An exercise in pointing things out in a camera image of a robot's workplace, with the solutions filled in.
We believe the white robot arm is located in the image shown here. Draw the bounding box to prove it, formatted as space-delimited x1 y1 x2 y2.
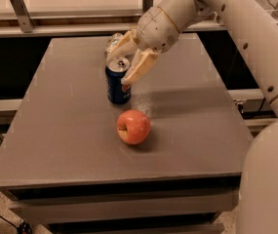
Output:
107 0 278 234

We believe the metal rail shelf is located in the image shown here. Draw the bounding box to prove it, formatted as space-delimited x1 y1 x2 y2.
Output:
0 8 278 39

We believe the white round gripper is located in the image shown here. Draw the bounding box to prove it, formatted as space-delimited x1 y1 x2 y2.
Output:
106 7 179 85

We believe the white green soda can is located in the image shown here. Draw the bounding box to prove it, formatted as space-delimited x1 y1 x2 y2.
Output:
104 33 123 57

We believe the blue pepsi can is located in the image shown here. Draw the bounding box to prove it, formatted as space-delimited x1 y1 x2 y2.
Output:
105 58 131 104

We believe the grey cabinet drawer unit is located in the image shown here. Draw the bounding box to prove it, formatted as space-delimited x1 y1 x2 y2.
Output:
1 174 241 234

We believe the left metal bracket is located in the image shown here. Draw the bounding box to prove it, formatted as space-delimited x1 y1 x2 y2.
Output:
10 0 34 33

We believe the black cable on floor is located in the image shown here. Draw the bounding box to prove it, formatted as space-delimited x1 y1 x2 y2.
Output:
0 202 33 234

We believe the red apple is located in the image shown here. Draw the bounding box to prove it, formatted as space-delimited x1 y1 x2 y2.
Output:
116 109 150 145

